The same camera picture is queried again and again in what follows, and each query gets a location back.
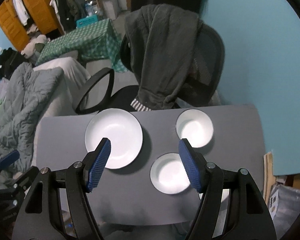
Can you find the orange wooden wardrobe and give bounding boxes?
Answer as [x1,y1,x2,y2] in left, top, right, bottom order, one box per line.
[0,0,64,51]

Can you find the black office chair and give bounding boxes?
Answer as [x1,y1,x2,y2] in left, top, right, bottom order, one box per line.
[72,25,224,114]

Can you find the green checkered tablecloth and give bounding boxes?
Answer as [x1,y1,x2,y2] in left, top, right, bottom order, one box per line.
[36,19,128,73]

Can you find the white pillow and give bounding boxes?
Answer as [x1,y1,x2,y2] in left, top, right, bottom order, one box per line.
[34,57,91,118]

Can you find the hanging dark clothes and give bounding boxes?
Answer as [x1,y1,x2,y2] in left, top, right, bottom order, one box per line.
[50,0,87,33]

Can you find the white plate stack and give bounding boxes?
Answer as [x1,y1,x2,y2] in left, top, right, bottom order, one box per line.
[84,108,143,170]

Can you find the grey plastic bag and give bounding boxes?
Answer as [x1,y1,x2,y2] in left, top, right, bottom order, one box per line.
[268,184,300,239]

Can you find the grey quilted blanket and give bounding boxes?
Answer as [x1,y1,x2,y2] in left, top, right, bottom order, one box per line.
[0,63,64,176]

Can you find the teal plastic crate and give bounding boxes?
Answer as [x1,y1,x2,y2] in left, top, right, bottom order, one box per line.
[76,15,98,28]

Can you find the dark grey hoodie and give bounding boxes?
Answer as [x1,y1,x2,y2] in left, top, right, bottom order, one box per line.
[125,4,203,111]

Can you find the white bowl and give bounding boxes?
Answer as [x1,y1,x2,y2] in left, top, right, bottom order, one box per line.
[149,153,190,194]
[175,109,214,148]

